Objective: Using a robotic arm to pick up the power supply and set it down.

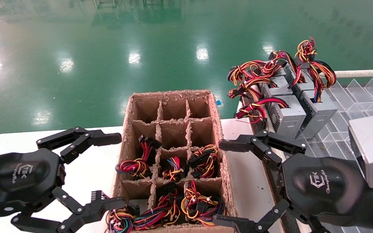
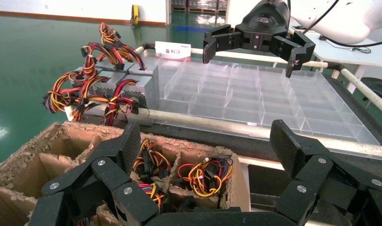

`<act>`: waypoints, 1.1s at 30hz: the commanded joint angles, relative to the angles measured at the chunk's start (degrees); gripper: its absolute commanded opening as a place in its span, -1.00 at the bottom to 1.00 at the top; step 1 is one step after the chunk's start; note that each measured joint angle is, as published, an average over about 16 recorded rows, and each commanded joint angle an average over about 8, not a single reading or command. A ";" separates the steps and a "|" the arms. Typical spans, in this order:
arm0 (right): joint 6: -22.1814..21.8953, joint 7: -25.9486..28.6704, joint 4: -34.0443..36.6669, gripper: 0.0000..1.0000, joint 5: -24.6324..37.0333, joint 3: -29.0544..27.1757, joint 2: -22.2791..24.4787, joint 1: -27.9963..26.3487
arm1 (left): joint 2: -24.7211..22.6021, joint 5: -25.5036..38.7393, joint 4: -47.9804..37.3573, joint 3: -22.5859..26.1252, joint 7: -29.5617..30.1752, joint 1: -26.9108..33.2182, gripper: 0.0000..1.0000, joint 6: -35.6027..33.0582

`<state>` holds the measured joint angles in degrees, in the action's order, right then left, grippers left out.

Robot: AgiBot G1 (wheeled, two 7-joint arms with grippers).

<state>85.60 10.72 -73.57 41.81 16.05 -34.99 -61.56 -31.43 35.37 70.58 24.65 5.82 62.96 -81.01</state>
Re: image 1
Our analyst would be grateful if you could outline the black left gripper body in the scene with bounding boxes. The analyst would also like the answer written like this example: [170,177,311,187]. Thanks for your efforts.
[0,148,66,219]

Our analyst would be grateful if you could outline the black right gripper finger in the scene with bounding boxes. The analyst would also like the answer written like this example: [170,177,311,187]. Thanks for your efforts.
[212,198,331,233]
[219,129,307,170]

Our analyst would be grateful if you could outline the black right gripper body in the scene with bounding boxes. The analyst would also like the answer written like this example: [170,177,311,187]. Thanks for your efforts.
[281,153,368,216]

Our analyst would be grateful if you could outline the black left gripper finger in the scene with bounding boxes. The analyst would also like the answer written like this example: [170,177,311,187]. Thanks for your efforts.
[11,187,127,233]
[37,127,122,164]

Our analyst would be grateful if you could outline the power supply with coloured wires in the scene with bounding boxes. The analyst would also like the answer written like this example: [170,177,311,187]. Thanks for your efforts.
[181,181,226,227]

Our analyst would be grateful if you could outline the divided brown cardboard box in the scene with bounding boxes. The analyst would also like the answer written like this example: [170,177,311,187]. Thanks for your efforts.
[109,90,239,233]

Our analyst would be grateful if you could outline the clear plastic divider rack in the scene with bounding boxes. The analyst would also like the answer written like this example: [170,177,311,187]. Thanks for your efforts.
[303,77,373,233]

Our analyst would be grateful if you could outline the grey power supply coloured wires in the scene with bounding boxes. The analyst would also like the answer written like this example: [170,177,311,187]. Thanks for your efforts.
[228,76,293,99]
[233,95,307,140]
[298,61,339,140]
[228,51,289,81]
[287,37,318,94]

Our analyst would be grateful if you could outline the wire bundle front left cell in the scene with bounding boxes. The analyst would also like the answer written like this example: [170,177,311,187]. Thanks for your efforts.
[91,190,141,233]

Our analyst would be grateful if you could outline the wire bundle cell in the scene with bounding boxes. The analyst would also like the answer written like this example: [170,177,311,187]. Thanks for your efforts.
[134,182,181,227]
[187,144,220,179]
[115,135,162,180]
[162,156,186,182]
[91,190,141,233]

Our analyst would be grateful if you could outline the wire bundle middle right cell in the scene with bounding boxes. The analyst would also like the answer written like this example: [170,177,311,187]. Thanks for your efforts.
[187,144,220,179]

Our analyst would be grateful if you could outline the wire bundle middle left cell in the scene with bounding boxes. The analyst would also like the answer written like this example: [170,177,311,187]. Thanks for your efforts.
[115,135,162,180]

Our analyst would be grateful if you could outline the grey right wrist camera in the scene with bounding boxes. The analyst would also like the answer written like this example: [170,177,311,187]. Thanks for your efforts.
[348,114,373,189]

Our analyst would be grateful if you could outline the wire bundle front centre cell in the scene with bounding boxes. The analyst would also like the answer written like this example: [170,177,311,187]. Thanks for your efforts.
[134,182,181,227]

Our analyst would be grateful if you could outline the wire bundle middle centre cell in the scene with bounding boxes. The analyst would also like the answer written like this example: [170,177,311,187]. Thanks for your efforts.
[162,156,186,182]

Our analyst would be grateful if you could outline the white round rail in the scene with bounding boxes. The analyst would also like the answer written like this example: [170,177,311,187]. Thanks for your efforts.
[335,69,373,78]

